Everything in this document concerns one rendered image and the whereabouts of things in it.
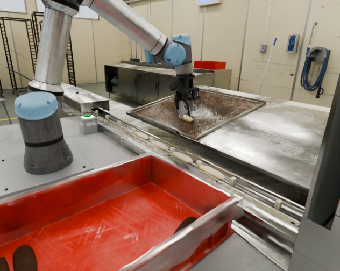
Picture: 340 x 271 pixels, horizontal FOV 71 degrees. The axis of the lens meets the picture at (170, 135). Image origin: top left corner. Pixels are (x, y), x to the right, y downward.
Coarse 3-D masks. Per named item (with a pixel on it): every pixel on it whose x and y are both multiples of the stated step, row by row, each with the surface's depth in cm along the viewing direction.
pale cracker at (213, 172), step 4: (200, 168) 79; (204, 168) 78; (208, 168) 78; (212, 168) 78; (208, 172) 76; (212, 172) 75; (216, 172) 75; (220, 172) 76; (216, 176) 74; (220, 176) 73; (224, 176) 74
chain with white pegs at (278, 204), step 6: (120, 126) 121; (132, 132) 111; (150, 138) 100; (174, 150) 91; (198, 162) 80; (222, 180) 75; (234, 180) 70; (234, 186) 71; (246, 192) 68; (276, 204) 60
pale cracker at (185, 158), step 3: (174, 153) 88; (177, 153) 88; (180, 153) 88; (177, 156) 86; (180, 156) 86; (183, 156) 86; (186, 156) 86; (183, 159) 84; (186, 159) 84; (189, 159) 84; (189, 162) 83
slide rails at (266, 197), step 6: (96, 114) 140; (102, 114) 140; (108, 120) 128; (114, 120) 129; (126, 126) 120; (198, 168) 80; (228, 180) 73; (240, 186) 70; (246, 186) 70; (252, 192) 67; (258, 192) 67; (264, 198) 64; (270, 198) 64; (282, 204) 62; (288, 210) 60; (294, 210) 60; (288, 216) 58; (300, 216) 58
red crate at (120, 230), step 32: (128, 192) 70; (160, 192) 70; (64, 224) 57; (96, 224) 57; (128, 224) 57; (160, 224) 58; (224, 224) 52; (0, 256) 48; (64, 256) 48; (96, 256) 48; (128, 256) 49; (192, 256) 46
